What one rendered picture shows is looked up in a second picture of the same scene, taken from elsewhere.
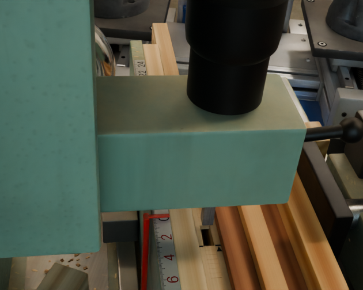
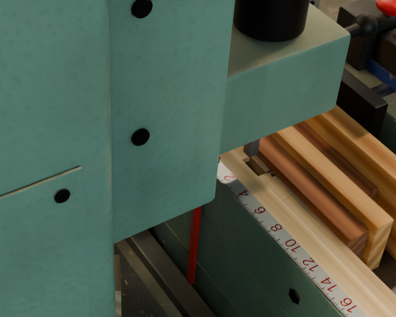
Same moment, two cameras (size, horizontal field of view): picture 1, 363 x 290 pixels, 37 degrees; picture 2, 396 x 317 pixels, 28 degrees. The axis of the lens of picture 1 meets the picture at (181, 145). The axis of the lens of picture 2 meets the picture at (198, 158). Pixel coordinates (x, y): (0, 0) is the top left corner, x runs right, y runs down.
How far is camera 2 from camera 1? 26 cm
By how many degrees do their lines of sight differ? 20
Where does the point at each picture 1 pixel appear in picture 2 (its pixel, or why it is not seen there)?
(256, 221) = (295, 137)
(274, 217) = (305, 129)
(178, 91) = not seen: hidden behind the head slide
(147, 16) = not seen: outside the picture
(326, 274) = (384, 159)
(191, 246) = (252, 178)
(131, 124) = not seen: hidden behind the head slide
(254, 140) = (313, 56)
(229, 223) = (269, 148)
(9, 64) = (175, 42)
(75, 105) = (217, 63)
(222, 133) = (289, 58)
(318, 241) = (363, 136)
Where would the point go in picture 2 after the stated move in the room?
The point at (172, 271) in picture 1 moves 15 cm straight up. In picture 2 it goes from (255, 204) to (281, 34)
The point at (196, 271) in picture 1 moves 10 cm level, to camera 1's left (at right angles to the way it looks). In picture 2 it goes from (271, 198) to (148, 231)
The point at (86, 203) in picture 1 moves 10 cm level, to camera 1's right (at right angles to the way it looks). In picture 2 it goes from (212, 154) to (350, 121)
